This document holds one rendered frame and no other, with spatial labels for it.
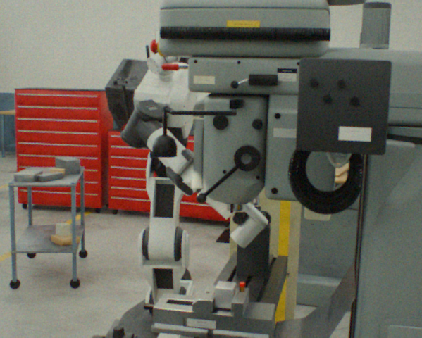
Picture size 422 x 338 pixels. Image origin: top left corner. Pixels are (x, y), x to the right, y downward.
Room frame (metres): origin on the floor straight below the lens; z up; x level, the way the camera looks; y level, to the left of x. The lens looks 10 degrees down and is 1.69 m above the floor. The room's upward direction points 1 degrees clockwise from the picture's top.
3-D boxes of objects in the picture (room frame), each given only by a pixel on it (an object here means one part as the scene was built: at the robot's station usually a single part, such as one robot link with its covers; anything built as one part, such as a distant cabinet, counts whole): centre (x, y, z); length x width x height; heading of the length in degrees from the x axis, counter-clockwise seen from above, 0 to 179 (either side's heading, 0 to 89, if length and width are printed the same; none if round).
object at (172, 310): (1.63, -0.03, 1.00); 0.35 x 0.15 x 0.11; 79
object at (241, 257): (2.20, -0.18, 1.04); 0.22 x 0.12 x 0.20; 175
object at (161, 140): (1.70, 0.13, 1.47); 0.07 x 0.07 x 0.06
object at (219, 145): (1.73, -0.09, 1.47); 0.21 x 0.19 x 0.32; 167
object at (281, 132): (1.68, -0.27, 1.47); 0.24 x 0.19 x 0.26; 167
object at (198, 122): (1.75, 0.02, 1.45); 0.04 x 0.04 x 0.21; 77
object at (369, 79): (1.34, -0.30, 1.62); 0.20 x 0.09 x 0.21; 77
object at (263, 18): (1.73, -0.10, 1.81); 0.47 x 0.26 x 0.16; 77
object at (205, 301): (1.64, -0.01, 1.03); 0.12 x 0.06 x 0.04; 169
